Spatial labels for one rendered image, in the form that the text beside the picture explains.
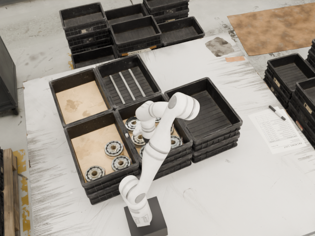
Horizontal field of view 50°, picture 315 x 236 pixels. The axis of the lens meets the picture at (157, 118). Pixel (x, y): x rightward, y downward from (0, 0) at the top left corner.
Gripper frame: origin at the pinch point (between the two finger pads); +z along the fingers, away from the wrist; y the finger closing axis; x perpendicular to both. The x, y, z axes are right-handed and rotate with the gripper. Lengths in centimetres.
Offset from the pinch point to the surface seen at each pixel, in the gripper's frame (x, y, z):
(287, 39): -52, 232, 85
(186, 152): -18.3, 4.8, 1.3
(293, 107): -71, 111, 59
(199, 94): -11, 49, 3
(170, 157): -12.1, -2.5, -1.4
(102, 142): 28.4, -3.9, 2.6
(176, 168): -14.0, 0.6, 13.0
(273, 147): -61, 35, 16
